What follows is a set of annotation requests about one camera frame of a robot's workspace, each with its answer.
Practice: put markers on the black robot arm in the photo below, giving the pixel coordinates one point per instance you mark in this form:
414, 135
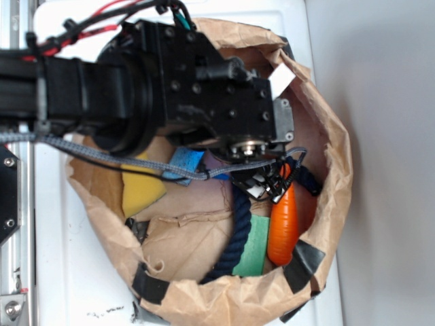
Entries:
57, 96

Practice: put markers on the black bracket on rail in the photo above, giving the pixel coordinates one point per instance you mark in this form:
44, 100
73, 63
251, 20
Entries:
10, 194

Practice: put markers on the green block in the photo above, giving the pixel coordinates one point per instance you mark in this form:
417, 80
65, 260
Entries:
254, 254

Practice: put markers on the aluminium rail frame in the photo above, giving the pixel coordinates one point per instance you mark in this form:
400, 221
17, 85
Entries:
18, 271

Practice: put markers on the orange plastic carrot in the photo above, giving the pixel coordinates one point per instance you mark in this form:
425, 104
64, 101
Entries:
283, 228

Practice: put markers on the brown paper bag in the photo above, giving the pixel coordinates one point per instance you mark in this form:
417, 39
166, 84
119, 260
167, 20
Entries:
190, 226

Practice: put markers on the blue sponge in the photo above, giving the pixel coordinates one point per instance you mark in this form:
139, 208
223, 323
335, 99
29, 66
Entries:
187, 159

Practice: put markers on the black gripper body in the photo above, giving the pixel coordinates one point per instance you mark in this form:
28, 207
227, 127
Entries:
178, 86

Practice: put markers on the yellow sponge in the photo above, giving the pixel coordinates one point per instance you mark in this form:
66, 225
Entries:
140, 190

